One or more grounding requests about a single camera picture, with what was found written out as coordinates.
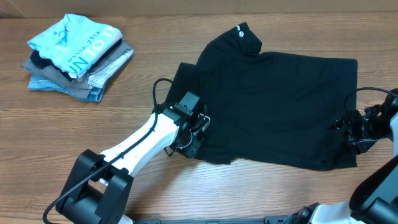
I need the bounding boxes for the black t-shirt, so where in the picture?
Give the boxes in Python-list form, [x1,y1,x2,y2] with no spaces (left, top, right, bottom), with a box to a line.
[166,23,358,170]

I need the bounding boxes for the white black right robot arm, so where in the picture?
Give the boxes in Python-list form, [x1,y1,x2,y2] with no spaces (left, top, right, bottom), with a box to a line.
[283,89,397,224]

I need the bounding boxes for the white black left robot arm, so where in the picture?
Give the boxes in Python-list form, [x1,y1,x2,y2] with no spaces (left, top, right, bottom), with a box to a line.
[55,103,210,223]

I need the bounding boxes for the light blue printed t-shirt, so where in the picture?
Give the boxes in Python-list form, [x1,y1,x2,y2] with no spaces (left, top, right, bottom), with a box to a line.
[27,14,123,78]

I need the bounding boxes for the blue denim jeans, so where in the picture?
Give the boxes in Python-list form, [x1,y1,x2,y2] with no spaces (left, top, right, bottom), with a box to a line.
[28,74,105,102]

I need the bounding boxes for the black folded garment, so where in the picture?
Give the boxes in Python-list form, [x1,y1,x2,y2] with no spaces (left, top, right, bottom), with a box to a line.
[29,39,123,82]

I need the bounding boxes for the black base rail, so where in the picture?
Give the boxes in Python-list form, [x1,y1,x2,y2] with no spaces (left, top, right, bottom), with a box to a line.
[133,215,291,224]

